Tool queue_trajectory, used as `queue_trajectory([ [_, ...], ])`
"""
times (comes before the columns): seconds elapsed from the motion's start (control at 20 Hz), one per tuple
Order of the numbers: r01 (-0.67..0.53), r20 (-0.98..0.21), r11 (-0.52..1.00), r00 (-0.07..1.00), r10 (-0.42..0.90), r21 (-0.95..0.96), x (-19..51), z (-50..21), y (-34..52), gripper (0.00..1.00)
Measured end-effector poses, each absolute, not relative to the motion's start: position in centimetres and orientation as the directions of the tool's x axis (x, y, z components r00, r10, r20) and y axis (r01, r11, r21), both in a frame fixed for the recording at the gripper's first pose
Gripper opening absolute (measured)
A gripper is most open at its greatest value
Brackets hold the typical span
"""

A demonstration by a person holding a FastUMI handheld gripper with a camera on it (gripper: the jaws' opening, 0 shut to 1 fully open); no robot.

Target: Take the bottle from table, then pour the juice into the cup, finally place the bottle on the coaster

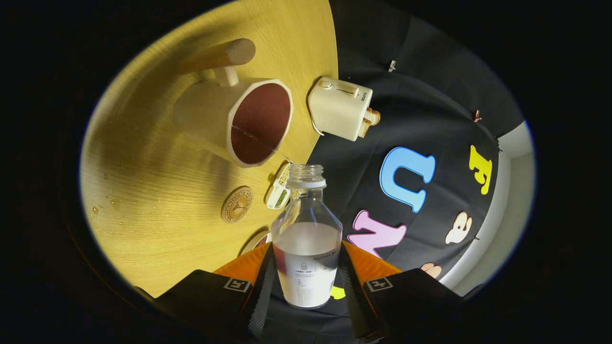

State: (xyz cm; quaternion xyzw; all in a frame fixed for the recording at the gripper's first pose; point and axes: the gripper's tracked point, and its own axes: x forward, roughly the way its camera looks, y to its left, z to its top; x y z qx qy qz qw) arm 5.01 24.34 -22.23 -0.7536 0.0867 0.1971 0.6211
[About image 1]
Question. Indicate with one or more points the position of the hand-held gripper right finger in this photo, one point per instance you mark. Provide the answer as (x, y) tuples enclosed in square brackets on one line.
[(351, 298)]

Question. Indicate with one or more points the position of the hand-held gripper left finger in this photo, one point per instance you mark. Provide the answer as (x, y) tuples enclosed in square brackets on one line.
[(262, 296)]

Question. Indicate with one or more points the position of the clear plastic juice bottle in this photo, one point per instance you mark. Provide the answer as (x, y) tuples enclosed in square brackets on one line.
[(306, 248)]

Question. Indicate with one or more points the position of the round wooden coaster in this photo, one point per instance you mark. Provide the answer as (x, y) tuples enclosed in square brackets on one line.
[(236, 205)]

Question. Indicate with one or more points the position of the white plate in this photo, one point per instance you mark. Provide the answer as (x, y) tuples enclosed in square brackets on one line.
[(251, 242)]

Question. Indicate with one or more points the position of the white divided snack dish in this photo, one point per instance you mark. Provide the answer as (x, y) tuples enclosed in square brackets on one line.
[(278, 193)]

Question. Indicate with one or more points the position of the toast slice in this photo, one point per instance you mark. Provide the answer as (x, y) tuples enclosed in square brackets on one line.
[(365, 129), (374, 116)]

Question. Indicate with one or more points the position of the wooden table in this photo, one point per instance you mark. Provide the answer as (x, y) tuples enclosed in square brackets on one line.
[(158, 157)]

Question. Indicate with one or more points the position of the cream toaster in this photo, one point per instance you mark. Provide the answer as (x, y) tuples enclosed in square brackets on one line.
[(337, 110)]

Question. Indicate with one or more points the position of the black backdrop cloth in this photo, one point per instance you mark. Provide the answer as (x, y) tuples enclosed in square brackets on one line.
[(430, 95)]

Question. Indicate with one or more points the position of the red clip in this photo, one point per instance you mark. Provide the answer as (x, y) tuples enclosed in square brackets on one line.
[(477, 115)]

